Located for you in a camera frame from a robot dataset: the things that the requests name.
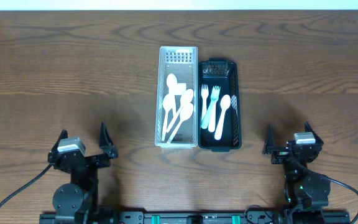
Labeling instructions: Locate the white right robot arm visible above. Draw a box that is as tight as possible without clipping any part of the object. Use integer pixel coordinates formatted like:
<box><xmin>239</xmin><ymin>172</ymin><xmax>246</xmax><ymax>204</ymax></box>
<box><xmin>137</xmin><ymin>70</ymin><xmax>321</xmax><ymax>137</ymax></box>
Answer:
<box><xmin>262</xmin><ymin>123</ymin><xmax>331</xmax><ymax>223</ymax></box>

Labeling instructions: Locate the white plastic fork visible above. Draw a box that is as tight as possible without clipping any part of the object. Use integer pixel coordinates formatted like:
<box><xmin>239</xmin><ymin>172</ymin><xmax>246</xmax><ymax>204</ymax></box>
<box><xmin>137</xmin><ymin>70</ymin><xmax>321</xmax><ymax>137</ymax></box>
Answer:
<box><xmin>201</xmin><ymin>84</ymin><xmax>209</xmax><ymax>119</ymax></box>
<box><xmin>208</xmin><ymin>85</ymin><xmax>221</xmax><ymax>133</ymax></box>
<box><xmin>201</xmin><ymin>86</ymin><xmax>221</xmax><ymax>129</ymax></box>

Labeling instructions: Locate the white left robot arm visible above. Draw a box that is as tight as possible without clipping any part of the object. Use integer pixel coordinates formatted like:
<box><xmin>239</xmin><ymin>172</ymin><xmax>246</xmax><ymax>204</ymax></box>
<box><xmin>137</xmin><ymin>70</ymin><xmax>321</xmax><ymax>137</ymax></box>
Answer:
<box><xmin>39</xmin><ymin>123</ymin><xmax>119</xmax><ymax>223</ymax></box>

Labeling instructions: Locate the dark green plastic basket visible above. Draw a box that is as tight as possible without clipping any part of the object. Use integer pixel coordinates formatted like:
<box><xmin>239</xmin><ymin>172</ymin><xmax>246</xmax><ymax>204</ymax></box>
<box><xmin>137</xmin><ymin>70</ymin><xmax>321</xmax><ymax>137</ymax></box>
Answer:
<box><xmin>198</xmin><ymin>58</ymin><xmax>242</xmax><ymax>152</ymax></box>

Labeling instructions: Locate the white plastic spoon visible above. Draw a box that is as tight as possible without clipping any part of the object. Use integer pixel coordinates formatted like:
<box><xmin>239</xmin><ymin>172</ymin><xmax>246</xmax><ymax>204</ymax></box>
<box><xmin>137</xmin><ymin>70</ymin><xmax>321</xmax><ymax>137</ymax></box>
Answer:
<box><xmin>167</xmin><ymin>103</ymin><xmax>194</xmax><ymax>144</ymax></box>
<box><xmin>167</xmin><ymin>89</ymin><xmax>194</xmax><ymax>132</ymax></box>
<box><xmin>214</xmin><ymin>95</ymin><xmax>231</xmax><ymax>140</ymax></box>
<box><xmin>162</xmin><ymin>94</ymin><xmax>175</xmax><ymax>141</ymax></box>
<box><xmin>167</xmin><ymin>73</ymin><xmax>177</xmax><ymax>116</ymax></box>

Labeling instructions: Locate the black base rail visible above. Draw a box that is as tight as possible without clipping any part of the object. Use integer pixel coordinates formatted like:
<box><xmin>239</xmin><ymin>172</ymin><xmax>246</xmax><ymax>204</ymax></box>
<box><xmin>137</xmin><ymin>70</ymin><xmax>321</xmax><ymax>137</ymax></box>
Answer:
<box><xmin>39</xmin><ymin>204</ymin><xmax>351</xmax><ymax>224</ymax></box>

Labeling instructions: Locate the clear plastic basket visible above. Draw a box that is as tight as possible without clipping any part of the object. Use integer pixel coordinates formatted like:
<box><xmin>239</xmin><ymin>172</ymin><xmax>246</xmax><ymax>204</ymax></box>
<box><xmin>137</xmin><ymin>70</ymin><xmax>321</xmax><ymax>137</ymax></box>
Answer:
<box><xmin>155</xmin><ymin>46</ymin><xmax>199</xmax><ymax>149</ymax></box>

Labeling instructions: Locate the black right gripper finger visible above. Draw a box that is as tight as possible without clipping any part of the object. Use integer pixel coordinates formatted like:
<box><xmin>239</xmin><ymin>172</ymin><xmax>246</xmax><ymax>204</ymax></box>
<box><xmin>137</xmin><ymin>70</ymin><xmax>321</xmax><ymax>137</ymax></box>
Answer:
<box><xmin>264</xmin><ymin>124</ymin><xmax>275</xmax><ymax>151</ymax></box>
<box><xmin>305</xmin><ymin>121</ymin><xmax>324</xmax><ymax>144</ymax></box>

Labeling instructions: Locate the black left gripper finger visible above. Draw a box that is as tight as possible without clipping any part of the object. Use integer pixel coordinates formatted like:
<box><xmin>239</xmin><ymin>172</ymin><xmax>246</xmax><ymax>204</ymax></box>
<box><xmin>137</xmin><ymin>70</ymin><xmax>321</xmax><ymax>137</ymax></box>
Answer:
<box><xmin>52</xmin><ymin>129</ymin><xmax>68</xmax><ymax>152</ymax></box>
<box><xmin>99</xmin><ymin>122</ymin><xmax>116</xmax><ymax>152</ymax></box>

